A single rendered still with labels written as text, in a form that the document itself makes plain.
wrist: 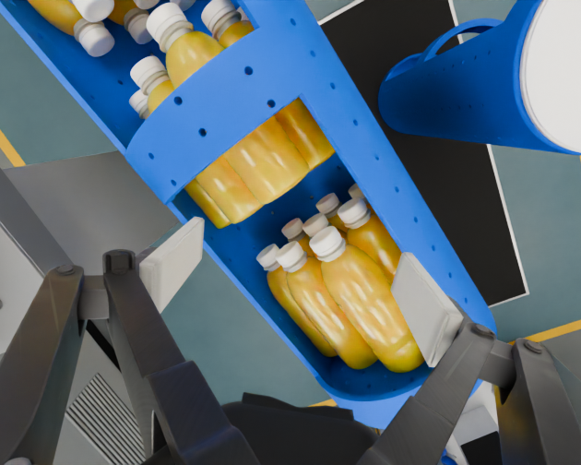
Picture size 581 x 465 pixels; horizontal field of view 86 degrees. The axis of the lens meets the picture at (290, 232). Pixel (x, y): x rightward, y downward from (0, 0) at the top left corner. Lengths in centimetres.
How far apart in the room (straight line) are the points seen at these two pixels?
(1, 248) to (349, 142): 58
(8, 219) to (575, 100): 88
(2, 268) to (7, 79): 143
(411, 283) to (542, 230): 182
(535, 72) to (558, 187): 142
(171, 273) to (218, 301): 171
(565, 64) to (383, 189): 34
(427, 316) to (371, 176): 19
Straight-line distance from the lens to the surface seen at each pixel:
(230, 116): 30
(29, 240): 70
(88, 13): 47
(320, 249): 37
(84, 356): 215
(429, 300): 17
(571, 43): 61
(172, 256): 16
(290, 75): 32
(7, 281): 73
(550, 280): 216
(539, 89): 58
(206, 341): 206
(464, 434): 97
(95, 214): 92
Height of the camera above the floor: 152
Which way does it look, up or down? 70 degrees down
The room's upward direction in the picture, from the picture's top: 172 degrees counter-clockwise
